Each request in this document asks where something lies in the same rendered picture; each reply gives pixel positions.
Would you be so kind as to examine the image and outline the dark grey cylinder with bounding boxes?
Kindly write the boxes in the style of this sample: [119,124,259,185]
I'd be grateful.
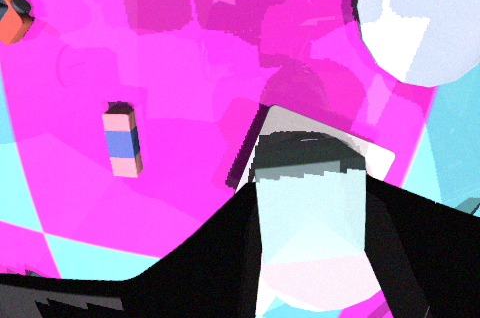
[260,250,381,311]

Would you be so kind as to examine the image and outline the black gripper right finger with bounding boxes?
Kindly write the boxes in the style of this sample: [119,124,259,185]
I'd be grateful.
[364,175,480,318]

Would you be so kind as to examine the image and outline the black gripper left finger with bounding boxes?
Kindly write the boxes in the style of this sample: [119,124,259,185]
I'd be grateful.
[0,182,261,318]

